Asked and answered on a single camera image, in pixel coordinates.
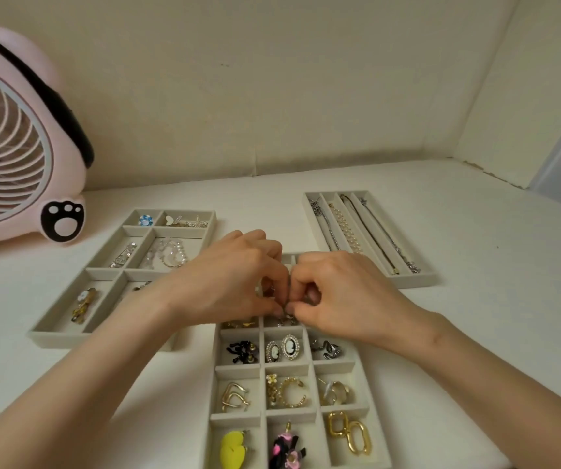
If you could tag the person's left hand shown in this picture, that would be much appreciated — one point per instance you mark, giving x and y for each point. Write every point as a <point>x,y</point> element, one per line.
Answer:
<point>221,283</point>

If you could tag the person's right hand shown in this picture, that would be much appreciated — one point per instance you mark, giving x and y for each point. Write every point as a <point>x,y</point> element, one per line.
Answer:
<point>358,297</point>

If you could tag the gold bow stud earring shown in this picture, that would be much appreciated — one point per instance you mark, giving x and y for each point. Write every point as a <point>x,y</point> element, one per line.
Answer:
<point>239,324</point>

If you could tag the silver snake earring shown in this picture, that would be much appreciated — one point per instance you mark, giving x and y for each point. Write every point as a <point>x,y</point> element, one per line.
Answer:
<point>327,349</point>

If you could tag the grey necklace tray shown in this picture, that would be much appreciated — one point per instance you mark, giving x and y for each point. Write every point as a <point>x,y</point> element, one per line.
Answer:
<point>422,280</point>

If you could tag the rhinestone bow brooch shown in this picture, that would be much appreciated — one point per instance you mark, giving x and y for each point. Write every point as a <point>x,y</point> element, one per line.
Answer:
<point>190,222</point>

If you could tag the black bow earrings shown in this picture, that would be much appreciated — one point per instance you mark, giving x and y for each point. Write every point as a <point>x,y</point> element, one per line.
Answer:
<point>243,351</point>

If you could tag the white heart brooch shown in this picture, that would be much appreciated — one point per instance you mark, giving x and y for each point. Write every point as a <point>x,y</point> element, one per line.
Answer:
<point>169,220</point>

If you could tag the oval cameo earring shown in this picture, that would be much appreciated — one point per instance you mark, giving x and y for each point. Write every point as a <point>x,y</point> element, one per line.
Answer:
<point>290,345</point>
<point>273,351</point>

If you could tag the grey earring grid tray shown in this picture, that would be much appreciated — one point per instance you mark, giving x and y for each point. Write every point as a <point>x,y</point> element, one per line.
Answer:
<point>239,371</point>

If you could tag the shiny wide hoop earring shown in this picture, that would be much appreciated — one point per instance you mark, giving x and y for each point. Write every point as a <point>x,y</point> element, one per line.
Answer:
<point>336,393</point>

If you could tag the gold flower stud earring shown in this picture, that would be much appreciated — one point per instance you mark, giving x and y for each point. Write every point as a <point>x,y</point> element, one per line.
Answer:
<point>271,379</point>

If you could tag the gold heart hoop earring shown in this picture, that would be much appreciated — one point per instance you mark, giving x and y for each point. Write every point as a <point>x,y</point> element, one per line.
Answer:
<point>235,398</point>

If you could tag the gold oval hoop earring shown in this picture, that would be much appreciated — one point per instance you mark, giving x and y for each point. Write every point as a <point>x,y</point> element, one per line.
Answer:
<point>360,423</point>
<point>338,414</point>

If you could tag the gold chunky hoop earring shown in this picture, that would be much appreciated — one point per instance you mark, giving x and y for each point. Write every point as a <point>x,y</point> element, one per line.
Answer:
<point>283,393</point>

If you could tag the yellow enamel earring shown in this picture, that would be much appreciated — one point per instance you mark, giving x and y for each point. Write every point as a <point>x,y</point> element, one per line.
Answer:
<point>231,451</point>
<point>241,439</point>

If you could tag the pink black bow earring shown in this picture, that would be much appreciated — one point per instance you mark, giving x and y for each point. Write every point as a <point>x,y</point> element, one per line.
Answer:
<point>287,449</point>

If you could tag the grey bracelet tray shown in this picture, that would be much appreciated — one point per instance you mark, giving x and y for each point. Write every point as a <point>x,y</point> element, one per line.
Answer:
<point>45,339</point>

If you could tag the person's right forearm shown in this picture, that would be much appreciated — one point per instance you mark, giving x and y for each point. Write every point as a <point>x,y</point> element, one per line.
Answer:
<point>515,395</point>

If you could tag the person's left forearm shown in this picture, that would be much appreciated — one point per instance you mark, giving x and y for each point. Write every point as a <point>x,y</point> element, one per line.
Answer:
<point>65,395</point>

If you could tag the white table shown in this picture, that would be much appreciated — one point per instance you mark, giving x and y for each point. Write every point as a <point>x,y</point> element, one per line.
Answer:
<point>505,249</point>

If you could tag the pink animal-shaped desk fan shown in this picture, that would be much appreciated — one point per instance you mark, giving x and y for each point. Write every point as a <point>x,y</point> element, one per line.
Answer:
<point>11,151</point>

